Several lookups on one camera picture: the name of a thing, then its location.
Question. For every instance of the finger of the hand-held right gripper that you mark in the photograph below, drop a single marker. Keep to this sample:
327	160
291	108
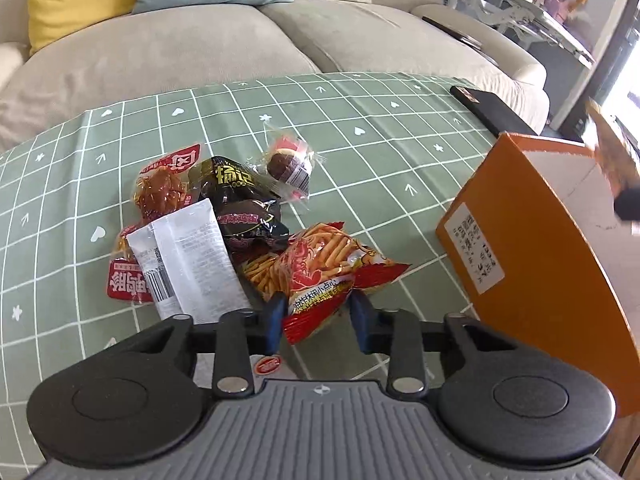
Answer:
629	204

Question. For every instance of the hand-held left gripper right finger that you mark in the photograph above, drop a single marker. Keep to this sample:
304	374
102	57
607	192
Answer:
358	321

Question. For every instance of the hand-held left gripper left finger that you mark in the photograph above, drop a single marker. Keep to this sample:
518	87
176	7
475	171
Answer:
275	317

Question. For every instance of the red fries snack packet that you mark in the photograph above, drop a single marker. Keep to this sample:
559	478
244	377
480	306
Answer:
320	270

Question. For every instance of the white snack packet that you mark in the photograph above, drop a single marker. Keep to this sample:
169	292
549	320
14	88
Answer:
195	260

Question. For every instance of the orange cardboard box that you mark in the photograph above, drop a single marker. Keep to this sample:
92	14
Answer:
525	285

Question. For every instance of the black egg snack packet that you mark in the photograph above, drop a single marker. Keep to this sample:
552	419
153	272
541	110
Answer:
240	185

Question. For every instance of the small clear brown egg packet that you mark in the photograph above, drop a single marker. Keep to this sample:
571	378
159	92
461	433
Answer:
287	165

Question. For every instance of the small red snack packet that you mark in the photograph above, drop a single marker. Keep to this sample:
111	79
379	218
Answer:
122	280

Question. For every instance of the clear red chicken snack packet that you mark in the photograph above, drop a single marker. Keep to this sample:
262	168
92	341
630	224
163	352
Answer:
160	190

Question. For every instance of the flat black box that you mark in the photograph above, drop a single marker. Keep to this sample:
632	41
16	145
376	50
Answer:
495	110

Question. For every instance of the white study desk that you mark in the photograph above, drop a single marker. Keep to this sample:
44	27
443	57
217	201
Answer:
500	10

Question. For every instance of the green checked tablecloth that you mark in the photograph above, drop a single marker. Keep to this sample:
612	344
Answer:
75	185

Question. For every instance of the black flat device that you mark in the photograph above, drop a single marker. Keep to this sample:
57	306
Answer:
452	32

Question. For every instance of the beige fabric sofa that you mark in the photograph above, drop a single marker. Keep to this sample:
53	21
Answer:
175	60

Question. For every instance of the yellow pillow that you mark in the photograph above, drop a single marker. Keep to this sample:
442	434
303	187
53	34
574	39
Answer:
75	0

